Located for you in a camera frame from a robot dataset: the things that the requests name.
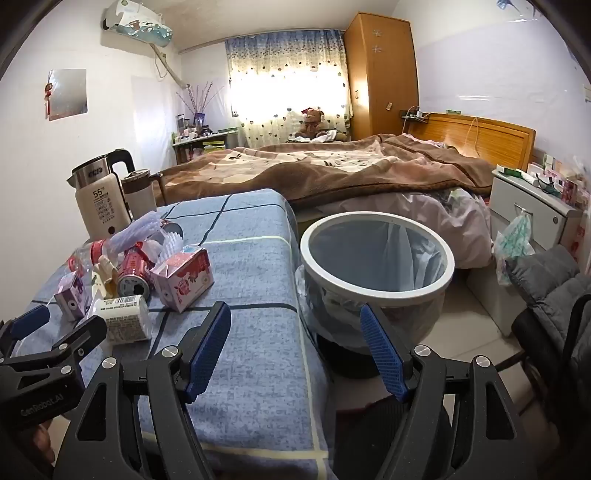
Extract blue and cream dotted curtain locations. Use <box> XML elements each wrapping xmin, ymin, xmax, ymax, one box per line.
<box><xmin>225</xmin><ymin>28</ymin><xmax>354</xmax><ymax>148</ymax></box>

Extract silver wall sheet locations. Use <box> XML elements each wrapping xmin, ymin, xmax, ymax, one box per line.
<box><xmin>47</xmin><ymin>69</ymin><xmax>88</xmax><ymax>121</ymax></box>

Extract white charging cable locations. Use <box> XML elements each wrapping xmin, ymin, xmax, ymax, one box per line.
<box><xmin>464</xmin><ymin>117</ymin><xmax>481</xmax><ymax>158</ymax></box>

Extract purple flower branches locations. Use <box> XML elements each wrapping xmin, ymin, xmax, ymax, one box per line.
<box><xmin>176</xmin><ymin>82</ymin><xmax>214</xmax><ymax>127</ymax></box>

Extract clear bottle with red cap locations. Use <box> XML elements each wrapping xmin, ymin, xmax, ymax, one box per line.
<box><xmin>68</xmin><ymin>239</ymin><xmax>121</xmax><ymax>278</ymax></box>

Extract white paper cup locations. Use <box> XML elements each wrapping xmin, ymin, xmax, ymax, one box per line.
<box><xmin>95</xmin><ymin>295</ymin><xmax>153</xmax><ymax>346</ymax></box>

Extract clear wall sheet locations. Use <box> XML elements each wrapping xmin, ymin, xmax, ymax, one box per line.
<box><xmin>131</xmin><ymin>76</ymin><xmax>167</xmax><ymax>148</ymax></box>

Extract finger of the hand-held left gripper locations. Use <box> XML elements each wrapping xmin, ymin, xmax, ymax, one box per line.
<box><xmin>0</xmin><ymin>305</ymin><xmax>51</xmax><ymax>357</ymax></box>
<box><xmin>13</xmin><ymin>315</ymin><xmax>109</xmax><ymax>370</ymax></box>

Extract brown teddy bear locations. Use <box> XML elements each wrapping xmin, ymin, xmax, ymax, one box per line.
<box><xmin>294</xmin><ymin>107</ymin><xmax>326</xmax><ymax>139</ymax></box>

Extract white air conditioner pipe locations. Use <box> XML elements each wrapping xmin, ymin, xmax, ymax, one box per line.
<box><xmin>150</xmin><ymin>44</ymin><xmax>191</xmax><ymax>88</ymax></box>

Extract black chair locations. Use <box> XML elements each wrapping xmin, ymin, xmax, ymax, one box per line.
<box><xmin>510</xmin><ymin>295</ymin><xmax>591</xmax><ymax>416</ymax></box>

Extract wooden wardrobe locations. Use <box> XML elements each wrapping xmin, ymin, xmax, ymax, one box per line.
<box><xmin>342</xmin><ymin>12</ymin><xmax>421</xmax><ymax>139</ymax></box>

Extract white box with red print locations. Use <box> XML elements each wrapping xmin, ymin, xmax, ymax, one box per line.
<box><xmin>570</xmin><ymin>217</ymin><xmax>591</xmax><ymax>273</ymax></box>

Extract small purple carton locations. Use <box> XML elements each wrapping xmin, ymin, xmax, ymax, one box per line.
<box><xmin>54</xmin><ymin>272</ymin><xmax>92</xmax><ymax>319</ymax></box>

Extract pile of small boxes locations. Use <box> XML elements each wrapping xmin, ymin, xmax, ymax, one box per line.
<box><xmin>529</xmin><ymin>154</ymin><xmax>591</xmax><ymax>206</ymax></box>

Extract green printed plastic bag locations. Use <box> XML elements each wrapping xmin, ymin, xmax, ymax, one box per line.
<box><xmin>494</xmin><ymin>210</ymin><xmax>536</xmax><ymax>287</ymax></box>

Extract wooden bed headboard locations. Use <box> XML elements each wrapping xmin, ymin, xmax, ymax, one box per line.
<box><xmin>409</xmin><ymin>112</ymin><xmax>536</xmax><ymax>172</ymax></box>

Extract white foam fruit net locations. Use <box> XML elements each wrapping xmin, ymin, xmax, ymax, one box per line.
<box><xmin>148</xmin><ymin>231</ymin><xmax>185</xmax><ymax>259</ymax></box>
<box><xmin>107</xmin><ymin>211</ymin><xmax>162</xmax><ymax>252</ymax></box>

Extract pink milk carton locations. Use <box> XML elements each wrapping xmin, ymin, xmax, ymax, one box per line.
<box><xmin>150</xmin><ymin>244</ymin><xmax>215</xmax><ymax>313</ymax></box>

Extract cluttered side desk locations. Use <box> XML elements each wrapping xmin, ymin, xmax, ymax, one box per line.
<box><xmin>172</xmin><ymin>127</ymin><xmax>241</xmax><ymax>164</ymax></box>

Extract brown plush blanket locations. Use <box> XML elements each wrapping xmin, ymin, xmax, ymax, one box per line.
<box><xmin>159</xmin><ymin>133</ymin><xmax>495</xmax><ymax>208</ymax></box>

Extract beige cup with brown lid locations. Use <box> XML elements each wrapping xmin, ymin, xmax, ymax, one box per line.
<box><xmin>121</xmin><ymin>169</ymin><xmax>166</xmax><ymax>221</ymax></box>

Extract wall air conditioner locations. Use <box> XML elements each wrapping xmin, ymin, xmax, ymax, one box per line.
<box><xmin>102</xmin><ymin>0</ymin><xmax>174</xmax><ymax>48</ymax></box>

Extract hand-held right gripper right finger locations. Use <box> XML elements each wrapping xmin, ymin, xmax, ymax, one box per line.
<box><xmin>359</xmin><ymin>302</ymin><xmax>539</xmax><ymax>480</ymax></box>

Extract blue checked tablecloth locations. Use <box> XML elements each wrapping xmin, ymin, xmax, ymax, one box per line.
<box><xmin>18</xmin><ymin>188</ymin><xmax>340</xmax><ymax>480</ymax></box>

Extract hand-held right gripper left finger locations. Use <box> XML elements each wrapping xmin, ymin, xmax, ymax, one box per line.
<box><xmin>53</xmin><ymin>301</ymin><xmax>232</xmax><ymax>480</ymax></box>

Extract grey padded jacket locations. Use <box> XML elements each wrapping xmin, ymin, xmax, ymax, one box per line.
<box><xmin>505</xmin><ymin>244</ymin><xmax>591</xmax><ymax>370</ymax></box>

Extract pale pink duvet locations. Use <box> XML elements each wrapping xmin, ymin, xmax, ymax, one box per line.
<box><xmin>295</xmin><ymin>185</ymin><xmax>495</xmax><ymax>271</ymax></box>

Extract steel and cream electric kettle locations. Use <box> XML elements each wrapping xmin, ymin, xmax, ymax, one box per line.
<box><xmin>70</xmin><ymin>148</ymin><xmax>137</xmax><ymax>238</ymax></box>

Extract white nightstand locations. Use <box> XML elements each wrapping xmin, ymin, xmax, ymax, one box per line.
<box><xmin>488</xmin><ymin>167</ymin><xmax>583</xmax><ymax>278</ymax></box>

